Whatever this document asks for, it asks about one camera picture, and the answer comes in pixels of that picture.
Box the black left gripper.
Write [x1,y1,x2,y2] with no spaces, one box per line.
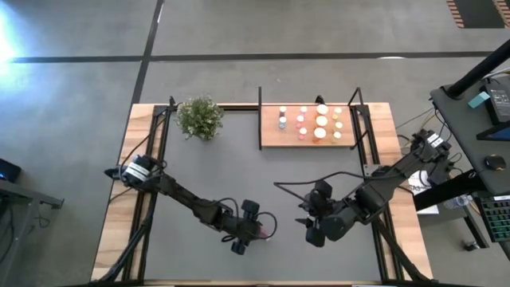
[221,199,267,257]

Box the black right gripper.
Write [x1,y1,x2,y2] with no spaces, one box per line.
[295,179,359,249]

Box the wooden shelf board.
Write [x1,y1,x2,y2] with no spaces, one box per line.
[261,105,355,148]

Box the white paper sheet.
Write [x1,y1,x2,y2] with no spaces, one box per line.
[406,171,440,216]

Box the green potted plant black pot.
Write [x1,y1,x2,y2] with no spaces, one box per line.
[175,95,225,141]

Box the black desk support beam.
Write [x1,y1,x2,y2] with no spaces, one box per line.
[412,171,489,212]

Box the clear plastic bottle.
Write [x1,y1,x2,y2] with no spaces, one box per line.
[443,194,472,210]

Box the dark grey desk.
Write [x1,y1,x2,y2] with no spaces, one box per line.
[429,75,510,196]

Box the backlit black keyboard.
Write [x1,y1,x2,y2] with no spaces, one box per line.
[477,194,510,244]

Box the black computer mouse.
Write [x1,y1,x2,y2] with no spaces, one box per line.
[484,154,508,172]

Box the small teal box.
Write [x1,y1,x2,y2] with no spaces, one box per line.
[467,91,491,109]

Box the tablet with blue screen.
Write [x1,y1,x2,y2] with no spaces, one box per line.
[476,120,510,142]

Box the black power adapter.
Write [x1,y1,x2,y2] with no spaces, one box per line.
[483,81,510,125]

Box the black round pole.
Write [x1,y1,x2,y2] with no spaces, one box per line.
[445,38,510,100]

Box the grey side desk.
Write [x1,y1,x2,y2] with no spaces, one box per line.
[0,177,65,287]

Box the black electronic box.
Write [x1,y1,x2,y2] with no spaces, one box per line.
[0,158,22,183]

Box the orange black striped floor mat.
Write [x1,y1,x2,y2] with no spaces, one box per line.
[445,0,510,29]

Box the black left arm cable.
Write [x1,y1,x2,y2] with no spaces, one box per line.
[217,197,278,242]

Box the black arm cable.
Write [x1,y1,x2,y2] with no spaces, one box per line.
[217,197,278,242]
[273,170,403,202]

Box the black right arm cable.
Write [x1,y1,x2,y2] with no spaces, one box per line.
[273,170,403,202]

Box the black aluminium table frame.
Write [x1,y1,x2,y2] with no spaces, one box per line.
[89,95,435,287]

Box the black shelf side frame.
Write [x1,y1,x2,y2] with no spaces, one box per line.
[348,87,367,119]
[257,86,263,151]

